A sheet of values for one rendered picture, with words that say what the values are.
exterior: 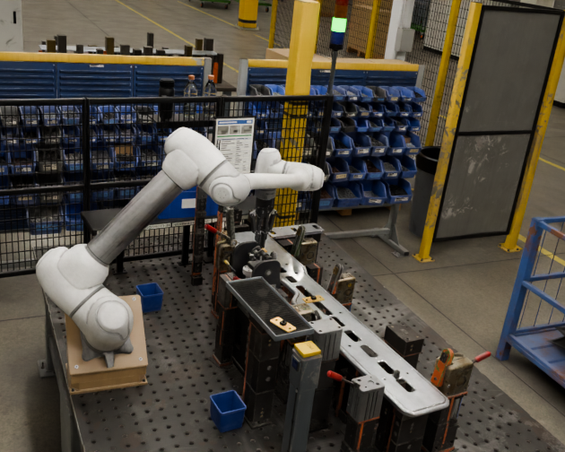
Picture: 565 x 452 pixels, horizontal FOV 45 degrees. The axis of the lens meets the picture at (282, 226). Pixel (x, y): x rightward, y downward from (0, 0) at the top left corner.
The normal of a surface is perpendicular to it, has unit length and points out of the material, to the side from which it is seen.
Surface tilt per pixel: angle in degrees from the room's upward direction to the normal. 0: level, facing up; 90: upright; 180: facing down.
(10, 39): 90
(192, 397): 0
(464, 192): 90
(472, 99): 91
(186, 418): 0
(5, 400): 0
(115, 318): 52
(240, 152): 90
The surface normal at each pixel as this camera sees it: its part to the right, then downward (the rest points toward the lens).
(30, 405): 0.11, -0.92
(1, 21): 0.40, 0.40
